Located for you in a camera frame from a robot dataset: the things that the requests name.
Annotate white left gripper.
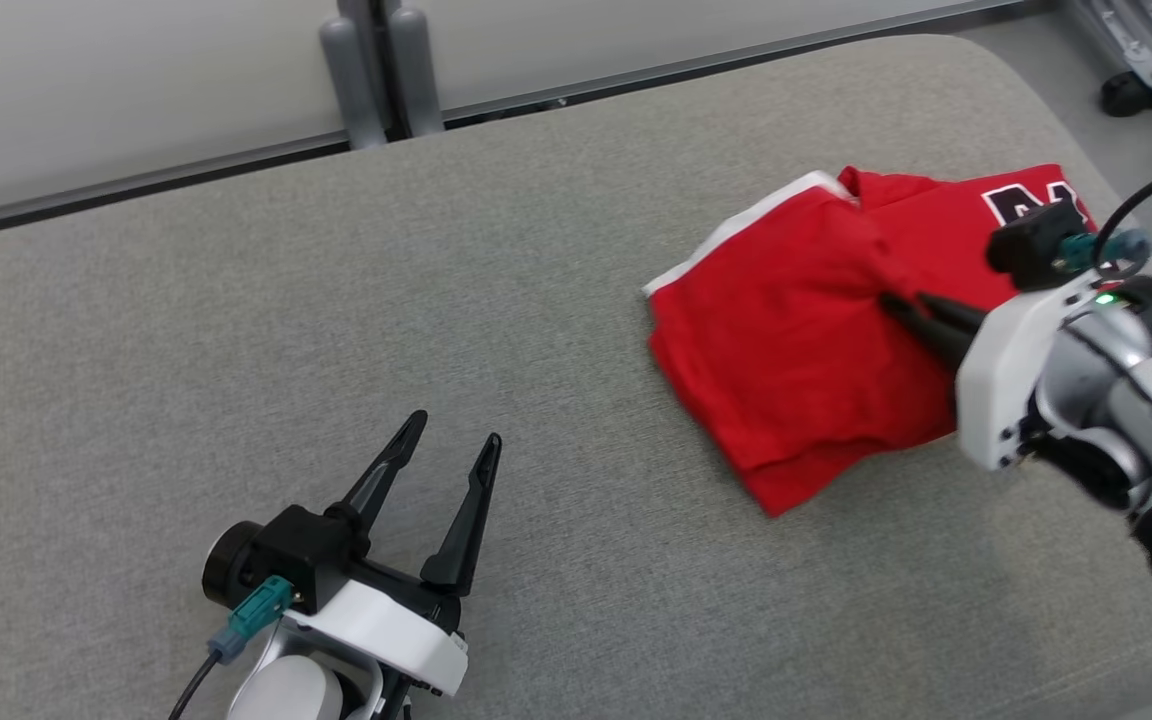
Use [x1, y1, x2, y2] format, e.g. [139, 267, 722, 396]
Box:
[281, 410, 503, 698]

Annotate grey partition base rail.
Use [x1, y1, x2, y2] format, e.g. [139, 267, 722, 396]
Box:
[441, 0, 1032, 129]
[0, 128, 352, 244]

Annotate grey metal partition post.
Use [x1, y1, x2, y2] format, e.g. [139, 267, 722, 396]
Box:
[338, 0, 412, 136]

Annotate red shorts with white stripe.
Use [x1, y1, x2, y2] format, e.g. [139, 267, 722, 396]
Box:
[642, 170, 967, 518]

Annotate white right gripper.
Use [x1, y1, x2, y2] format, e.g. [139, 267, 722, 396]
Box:
[881, 285, 1109, 472]

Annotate grey wheeled stand legs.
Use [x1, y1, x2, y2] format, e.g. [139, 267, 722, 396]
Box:
[1066, 0, 1152, 146]

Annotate red jersey shirt white sleeves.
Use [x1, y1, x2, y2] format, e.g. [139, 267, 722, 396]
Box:
[836, 163, 1102, 311]

